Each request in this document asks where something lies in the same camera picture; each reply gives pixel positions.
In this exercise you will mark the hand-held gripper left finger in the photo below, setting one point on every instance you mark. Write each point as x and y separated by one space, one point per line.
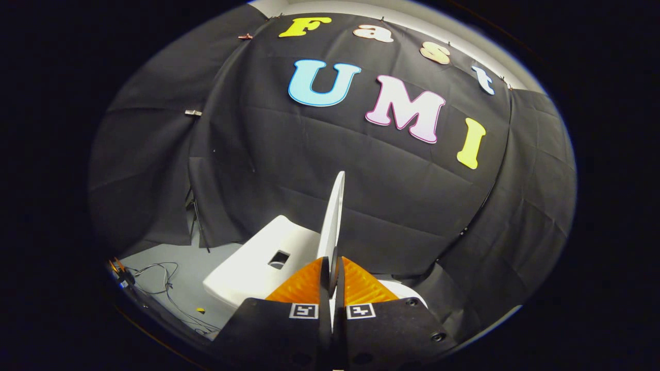
325 304

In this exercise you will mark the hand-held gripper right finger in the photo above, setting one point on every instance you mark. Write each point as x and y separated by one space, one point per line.
341 335

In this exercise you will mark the white toilet body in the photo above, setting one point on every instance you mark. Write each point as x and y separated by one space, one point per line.
247 268

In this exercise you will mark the black backdrop stand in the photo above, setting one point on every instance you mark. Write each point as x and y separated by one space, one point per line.
197 221

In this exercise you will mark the orange blue clamp tool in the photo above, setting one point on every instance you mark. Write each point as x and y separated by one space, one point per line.
121 275

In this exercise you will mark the white cloth clip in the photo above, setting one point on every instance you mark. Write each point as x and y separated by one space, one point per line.
193 112

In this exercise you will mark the red cloth clip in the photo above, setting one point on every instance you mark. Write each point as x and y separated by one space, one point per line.
245 36

